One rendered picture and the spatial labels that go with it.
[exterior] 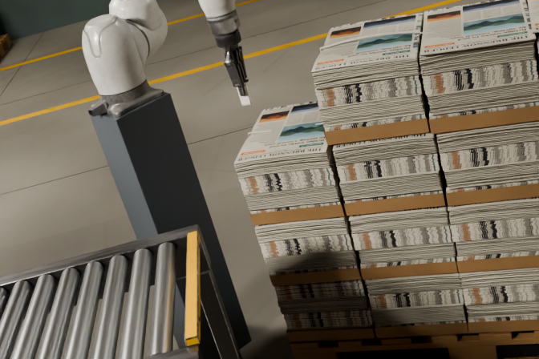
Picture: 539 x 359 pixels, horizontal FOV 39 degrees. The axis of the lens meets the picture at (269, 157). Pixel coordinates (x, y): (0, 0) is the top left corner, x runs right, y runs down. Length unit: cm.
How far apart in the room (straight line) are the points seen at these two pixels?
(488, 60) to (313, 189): 62
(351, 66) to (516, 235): 67
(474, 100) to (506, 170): 23
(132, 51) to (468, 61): 99
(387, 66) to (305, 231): 58
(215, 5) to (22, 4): 688
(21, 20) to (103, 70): 672
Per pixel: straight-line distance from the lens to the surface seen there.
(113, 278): 195
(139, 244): 205
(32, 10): 901
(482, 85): 206
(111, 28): 236
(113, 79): 237
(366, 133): 214
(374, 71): 206
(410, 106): 210
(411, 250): 232
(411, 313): 246
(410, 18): 235
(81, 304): 190
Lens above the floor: 176
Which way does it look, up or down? 25 degrees down
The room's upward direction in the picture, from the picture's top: 16 degrees counter-clockwise
